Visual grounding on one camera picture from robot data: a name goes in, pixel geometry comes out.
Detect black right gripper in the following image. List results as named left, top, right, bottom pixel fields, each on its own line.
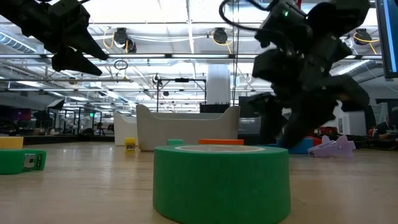
left=248, top=40, right=371, bottom=149

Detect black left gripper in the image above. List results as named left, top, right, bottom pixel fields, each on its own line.
left=34, top=0, right=109, bottom=77

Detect blue stapler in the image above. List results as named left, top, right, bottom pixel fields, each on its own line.
left=275, top=138, right=314, bottom=155

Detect pale purple staple remover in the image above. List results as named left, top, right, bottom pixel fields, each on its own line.
left=307, top=134, right=356, bottom=159

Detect orange tape roll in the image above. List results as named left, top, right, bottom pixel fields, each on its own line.
left=198, top=138, right=245, bottom=146

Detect green tape roll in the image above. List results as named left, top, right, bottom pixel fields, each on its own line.
left=152, top=144, right=292, bottom=224

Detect yellow mini stapler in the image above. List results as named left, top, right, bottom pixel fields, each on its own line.
left=124, top=137, right=137, bottom=153

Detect dark taupe plastic bin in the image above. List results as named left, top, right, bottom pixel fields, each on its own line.
left=238, top=119, right=261, bottom=146

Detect black background monitor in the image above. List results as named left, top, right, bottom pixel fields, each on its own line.
left=238, top=96, right=265, bottom=118

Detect black background box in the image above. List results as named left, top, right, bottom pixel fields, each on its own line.
left=200, top=103, right=231, bottom=113

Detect white building column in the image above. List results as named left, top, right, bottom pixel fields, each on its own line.
left=206, top=64, right=231, bottom=105

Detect white plastic bin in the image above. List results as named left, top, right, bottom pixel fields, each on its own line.
left=113, top=111, right=139, bottom=146

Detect person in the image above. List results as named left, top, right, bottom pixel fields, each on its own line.
left=368, top=107, right=398, bottom=141

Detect light grey plastic bin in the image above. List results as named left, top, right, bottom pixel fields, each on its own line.
left=136, top=104, right=241, bottom=152

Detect black desk monitor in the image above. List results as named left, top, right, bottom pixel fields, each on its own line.
left=375, top=0, right=398, bottom=78

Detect black hanging cable loop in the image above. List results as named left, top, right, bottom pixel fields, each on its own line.
left=113, top=58, right=129, bottom=72

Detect black ceiling cable reel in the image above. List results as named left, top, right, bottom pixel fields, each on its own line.
left=212, top=27, right=229, bottom=45
left=113, top=27, right=137, bottom=53
left=354, top=27, right=373, bottom=46

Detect black hanging cables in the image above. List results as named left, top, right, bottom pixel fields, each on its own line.
left=231, top=0, right=241, bottom=106

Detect black aluminium table frame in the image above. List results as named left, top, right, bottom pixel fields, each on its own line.
left=23, top=134, right=115, bottom=146

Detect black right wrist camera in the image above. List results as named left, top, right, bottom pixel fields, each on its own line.
left=254, top=0, right=313, bottom=48

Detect black metal stand frame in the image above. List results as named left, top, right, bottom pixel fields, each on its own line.
left=156, top=77, right=208, bottom=113

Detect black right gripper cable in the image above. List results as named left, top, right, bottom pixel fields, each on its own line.
left=218, top=0, right=280, bottom=32

